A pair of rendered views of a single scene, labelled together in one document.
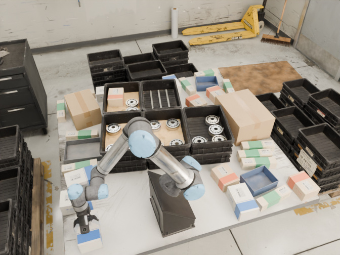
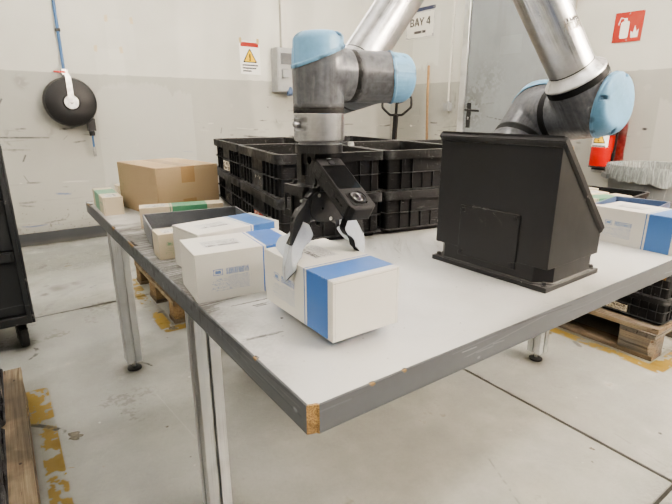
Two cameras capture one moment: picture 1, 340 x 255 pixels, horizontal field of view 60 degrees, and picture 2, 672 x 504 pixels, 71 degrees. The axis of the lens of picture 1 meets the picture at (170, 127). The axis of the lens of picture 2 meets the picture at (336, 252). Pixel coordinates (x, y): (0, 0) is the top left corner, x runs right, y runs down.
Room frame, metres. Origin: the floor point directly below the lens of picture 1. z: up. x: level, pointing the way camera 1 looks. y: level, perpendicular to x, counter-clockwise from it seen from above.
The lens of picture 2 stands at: (0.17, 0.67, 1.03)
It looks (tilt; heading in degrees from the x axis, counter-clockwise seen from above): 16 degrees down; 342
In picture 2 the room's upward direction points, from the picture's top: straight up
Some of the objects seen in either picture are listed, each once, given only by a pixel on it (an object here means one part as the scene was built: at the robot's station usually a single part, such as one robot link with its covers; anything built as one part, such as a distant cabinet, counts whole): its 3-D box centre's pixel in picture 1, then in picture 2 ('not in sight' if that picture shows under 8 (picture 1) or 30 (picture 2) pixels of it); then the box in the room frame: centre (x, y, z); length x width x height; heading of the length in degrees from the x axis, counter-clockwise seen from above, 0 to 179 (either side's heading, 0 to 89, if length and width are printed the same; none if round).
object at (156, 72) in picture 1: (147, 85); not in sight; (2.87, 0.26, 0.37); 0.40 x 0.30 x 0.45; 107
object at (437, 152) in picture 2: (165, 127); (395, 148); (1.55, 0.03, 0.92); 0.40 x 0.30 x 0.02; 7
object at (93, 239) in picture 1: (88, 230); (328, 283); (0.85, 0.47, 0.76); 0.20 x 0.12 x 0.09; 17
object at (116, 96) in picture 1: (116, 97); not in sight; (1.98, 0.44, 0.87); 0.16 x 0.12 x 0.07; 4
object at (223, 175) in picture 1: (224, 177); not in sight; (1.25, -0.37, 0.74); 0.16 x 0.12 x 0.07; 26
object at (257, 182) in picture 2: (123, 136); (305, 169); (1.51, 0.33, 0.87); 0.40 x 0.30 x 0.11; 7
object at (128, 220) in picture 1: (166, 170); (380, 307); (1.63, 0.03, 0.35); 1.60 x 1.60 x 0.70; 17
